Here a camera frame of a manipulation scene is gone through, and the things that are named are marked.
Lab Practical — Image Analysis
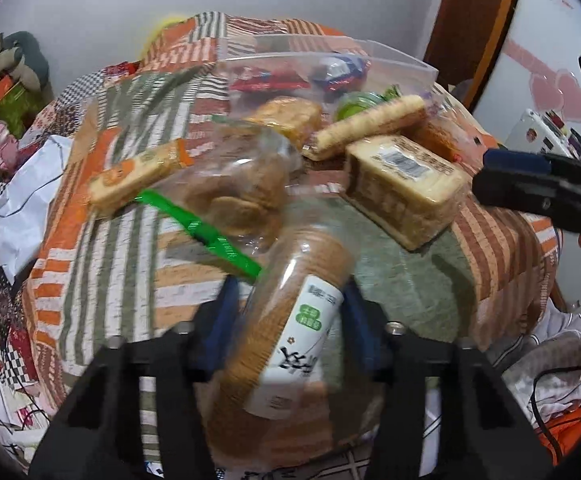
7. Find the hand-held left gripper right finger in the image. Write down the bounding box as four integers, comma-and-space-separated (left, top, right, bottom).
343, 280, 556, 480

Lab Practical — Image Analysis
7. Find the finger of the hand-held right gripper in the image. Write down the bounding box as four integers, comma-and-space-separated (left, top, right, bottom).
483, 149, 581, 187
472, 169, 581, 234

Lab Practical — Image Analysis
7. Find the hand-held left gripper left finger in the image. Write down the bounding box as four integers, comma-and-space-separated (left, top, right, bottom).
28, 276, 242, 480

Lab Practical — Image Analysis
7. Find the round cracker tube white label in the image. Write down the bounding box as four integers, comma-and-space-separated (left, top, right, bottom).
205, 200, 357, 466

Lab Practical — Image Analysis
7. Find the sliced bread loaf package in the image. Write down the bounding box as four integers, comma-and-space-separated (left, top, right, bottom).
345, 134, 471, 252

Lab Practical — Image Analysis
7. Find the clear bag of brown biscuits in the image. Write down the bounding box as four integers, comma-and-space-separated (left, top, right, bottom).
138, 119, 304, 281

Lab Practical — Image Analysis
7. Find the long pale cracker tube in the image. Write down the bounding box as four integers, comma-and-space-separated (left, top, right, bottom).
302, 95, 427, 162

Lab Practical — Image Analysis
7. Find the clear plastic container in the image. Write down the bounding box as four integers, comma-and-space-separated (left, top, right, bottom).
218, 34, 440, 161

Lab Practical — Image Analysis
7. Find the orange cracker packet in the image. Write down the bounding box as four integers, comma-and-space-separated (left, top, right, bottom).
87, 139, 194, 213

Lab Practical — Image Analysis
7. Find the green pea snack packet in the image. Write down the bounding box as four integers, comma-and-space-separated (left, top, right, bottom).
335, 86, 402, 122

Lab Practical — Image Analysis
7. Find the white device with buttons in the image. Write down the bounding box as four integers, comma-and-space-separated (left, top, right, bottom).
505, 108, 581, 161

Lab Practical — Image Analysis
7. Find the small orange snack packet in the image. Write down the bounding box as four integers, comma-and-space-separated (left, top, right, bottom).
411, 120, 471, 163

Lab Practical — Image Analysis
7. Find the pile of light clothes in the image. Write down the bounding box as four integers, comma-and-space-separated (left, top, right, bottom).
485, 300, 581, 436

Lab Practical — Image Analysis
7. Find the blue and white snack packet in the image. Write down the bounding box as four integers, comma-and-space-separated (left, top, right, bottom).
315, 54, 372, 97

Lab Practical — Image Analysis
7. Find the golden bread packet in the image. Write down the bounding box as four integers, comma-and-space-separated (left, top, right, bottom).
244, 97, 323, 147

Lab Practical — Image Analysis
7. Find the checked patchwork quilt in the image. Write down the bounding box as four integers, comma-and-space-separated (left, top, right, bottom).
0, 60, 141, 441

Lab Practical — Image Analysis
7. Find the white plastic bag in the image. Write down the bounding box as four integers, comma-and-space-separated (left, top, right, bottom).
0, 134, 74, 272

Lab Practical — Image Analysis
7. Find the red snack packet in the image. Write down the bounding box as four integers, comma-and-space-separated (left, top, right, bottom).
229, 66, 312, 94

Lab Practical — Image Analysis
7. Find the pink plush toy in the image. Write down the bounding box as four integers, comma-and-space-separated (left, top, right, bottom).
0, 120, 20, 173

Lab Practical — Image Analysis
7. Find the yellow plush item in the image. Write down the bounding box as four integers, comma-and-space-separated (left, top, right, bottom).
139, 12, 194, 57

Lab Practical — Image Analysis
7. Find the pile of pillows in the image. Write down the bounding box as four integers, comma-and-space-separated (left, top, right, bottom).
0, 31, 51, 111

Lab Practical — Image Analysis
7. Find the wooden door frame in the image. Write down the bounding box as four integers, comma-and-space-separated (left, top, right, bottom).
423, 0, 527, 116

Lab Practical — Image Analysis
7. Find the black cable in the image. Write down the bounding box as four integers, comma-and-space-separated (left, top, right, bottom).
529, 360, 581, 461

